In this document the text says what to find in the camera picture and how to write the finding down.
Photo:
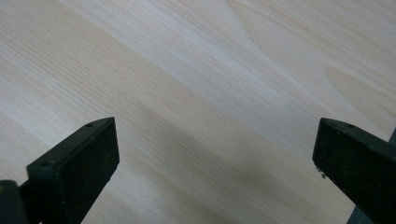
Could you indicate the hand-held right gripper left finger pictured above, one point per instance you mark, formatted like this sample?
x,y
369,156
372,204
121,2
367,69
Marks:
x,y
74,165

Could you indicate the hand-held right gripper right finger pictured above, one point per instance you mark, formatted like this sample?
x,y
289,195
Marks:
x,y
358,165

